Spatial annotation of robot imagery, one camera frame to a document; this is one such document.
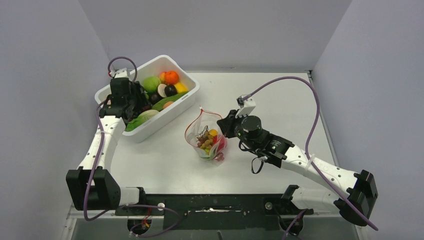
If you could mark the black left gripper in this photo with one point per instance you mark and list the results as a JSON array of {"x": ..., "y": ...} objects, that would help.
[{"x": 136, "y": 89}]

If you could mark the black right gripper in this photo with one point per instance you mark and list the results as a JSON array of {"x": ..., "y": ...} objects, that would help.
[{"x": 227, "y": 124}]

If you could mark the yellow orange fruit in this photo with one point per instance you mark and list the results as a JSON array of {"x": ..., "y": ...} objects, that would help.
[{"x": 213, "y": 132}]

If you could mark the clear zip top bag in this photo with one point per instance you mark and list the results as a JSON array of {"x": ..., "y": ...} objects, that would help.
[{"x": 205, "y": 118}]

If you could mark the tan longan fruit bunch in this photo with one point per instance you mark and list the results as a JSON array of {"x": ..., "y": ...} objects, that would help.
[{"x": 204, "y": 139}]

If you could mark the red grape bunch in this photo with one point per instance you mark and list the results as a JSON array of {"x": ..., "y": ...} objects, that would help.
[{"x": 219, "y": 157}]

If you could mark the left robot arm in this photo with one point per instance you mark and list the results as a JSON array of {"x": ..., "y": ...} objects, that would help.
[{"x": 91, "y": 185}]

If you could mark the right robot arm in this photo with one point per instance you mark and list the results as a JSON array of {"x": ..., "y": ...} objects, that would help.
[{"x": 352, "y": 194}]

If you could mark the white plastic food bin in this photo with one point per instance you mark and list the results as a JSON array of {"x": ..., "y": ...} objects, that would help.
[{"x": 152, "y": 68}]

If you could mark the green lettuce leaf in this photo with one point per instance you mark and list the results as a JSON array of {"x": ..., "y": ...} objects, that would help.
[{"x": 141, "y": 119}]

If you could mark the green cucumber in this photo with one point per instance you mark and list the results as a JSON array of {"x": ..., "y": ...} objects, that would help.
[{"x": 159, "y": 106}]

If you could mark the green cabbage ball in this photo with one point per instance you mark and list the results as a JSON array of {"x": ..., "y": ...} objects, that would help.
[{"x": 151, "y": 83}]

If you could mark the white mushroom slice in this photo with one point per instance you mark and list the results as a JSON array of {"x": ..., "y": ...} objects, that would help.
[{"x": 161, "y": 90}]

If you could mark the peach fruit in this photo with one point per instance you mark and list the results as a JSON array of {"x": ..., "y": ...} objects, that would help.
[{"x": 167, "y": 104}]

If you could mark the dark purple plum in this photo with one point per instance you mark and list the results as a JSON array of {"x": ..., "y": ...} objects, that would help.
[{"x": 170, "y": 90}]

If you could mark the orange tangerine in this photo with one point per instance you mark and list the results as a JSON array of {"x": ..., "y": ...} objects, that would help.
[{"x": 171, "y": 77}]

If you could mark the yellow lemon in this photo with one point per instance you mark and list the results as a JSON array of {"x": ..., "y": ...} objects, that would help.
[{"x": 180, "y": 88}]

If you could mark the black mounting plate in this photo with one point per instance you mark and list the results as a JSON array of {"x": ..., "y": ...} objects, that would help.
[{"x": 223, "y": 211}]

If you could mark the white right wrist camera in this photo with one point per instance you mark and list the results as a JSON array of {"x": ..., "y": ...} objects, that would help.
[{"x": 246, "y": 105}]

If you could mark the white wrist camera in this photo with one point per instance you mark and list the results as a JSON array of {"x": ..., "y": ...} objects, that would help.
[
  {"x": 246, "y": 105},
  {"x": 122, "y": 73}
]

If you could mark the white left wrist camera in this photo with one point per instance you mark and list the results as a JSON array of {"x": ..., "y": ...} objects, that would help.
[{"x": 122, "y": 73}]

